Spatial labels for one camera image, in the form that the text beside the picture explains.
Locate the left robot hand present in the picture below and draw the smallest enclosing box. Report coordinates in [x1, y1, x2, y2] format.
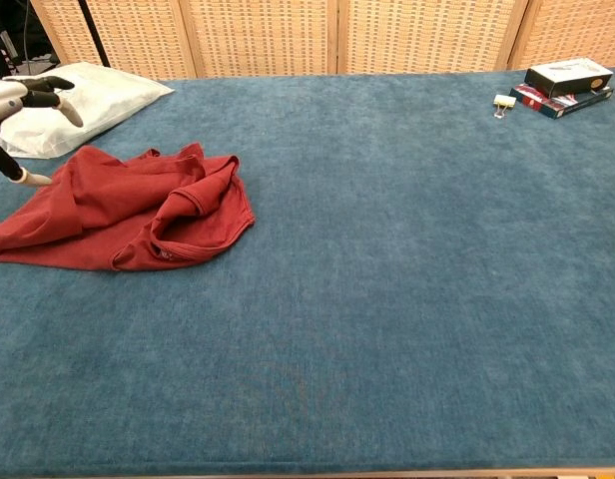
[0, 75, 84, 187]

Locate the wicker folding screen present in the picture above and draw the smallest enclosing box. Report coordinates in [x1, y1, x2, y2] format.
[30, 0, 615, 81]

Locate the white bag with garment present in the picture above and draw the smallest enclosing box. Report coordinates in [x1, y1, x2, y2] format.
[0, 62, 176, 154]

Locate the flat translucent plastic bag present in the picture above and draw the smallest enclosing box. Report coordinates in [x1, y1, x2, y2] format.
[0, 135, 57, 160]

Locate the white and black small box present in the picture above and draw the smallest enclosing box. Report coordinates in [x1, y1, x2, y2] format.
[524, 57, 614, 100]

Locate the white binder clip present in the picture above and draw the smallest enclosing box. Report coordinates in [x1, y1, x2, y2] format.
[492, 94, 517, 120]

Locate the blue carpet table cover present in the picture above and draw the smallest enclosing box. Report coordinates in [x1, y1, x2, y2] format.
[0, 67, 615, 475]

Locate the red t-shirt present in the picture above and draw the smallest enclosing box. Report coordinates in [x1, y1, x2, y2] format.
[0, 142, 258, 272]

